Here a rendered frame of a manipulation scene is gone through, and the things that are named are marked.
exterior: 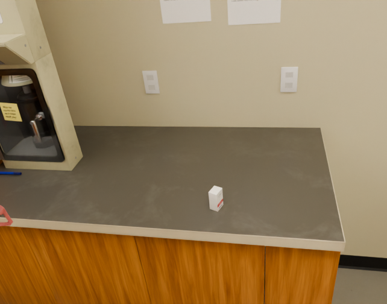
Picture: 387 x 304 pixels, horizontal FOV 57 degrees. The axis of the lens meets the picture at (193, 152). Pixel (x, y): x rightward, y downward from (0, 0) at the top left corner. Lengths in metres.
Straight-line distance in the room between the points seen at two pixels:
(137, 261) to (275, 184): 0.58
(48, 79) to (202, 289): 0.97
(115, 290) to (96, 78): 0.98
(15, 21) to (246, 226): 1.02
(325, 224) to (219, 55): 0.84
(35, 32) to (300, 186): 1.09
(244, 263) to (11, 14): 1.14
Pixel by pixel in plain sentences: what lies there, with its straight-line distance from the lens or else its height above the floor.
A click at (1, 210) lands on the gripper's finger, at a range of 1.20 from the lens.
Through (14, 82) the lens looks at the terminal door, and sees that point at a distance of 1.49.
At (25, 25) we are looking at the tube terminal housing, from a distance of 1.40.
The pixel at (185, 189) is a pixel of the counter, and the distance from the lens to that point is 1.34.
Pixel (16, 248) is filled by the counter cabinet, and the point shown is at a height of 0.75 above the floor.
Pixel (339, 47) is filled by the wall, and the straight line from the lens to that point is 1.63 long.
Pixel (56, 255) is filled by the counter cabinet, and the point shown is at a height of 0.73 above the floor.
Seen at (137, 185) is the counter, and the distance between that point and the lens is 1.41.
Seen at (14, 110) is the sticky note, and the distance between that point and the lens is 1.55.
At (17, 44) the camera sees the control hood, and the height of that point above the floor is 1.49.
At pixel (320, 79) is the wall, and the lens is 1.66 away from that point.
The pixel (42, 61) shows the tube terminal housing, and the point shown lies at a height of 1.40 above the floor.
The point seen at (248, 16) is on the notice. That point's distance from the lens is 1.57.
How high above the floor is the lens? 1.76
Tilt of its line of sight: 32 degrees down
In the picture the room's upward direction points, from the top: 6 degrees counter-clockwise
